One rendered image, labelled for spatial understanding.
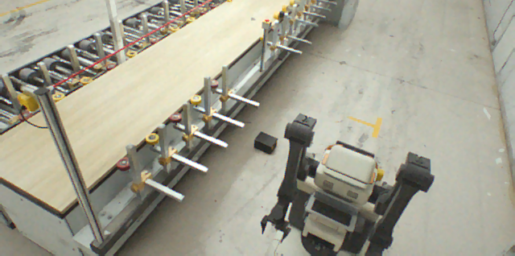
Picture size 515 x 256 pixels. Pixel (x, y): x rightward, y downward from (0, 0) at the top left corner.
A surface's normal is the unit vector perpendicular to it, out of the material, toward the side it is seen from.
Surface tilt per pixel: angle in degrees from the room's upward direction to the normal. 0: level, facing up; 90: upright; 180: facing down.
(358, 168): 42
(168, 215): 0
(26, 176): 0
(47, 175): 0
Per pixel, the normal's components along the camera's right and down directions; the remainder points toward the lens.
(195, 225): 0.08, -0.77
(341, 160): -0.23, -0.21
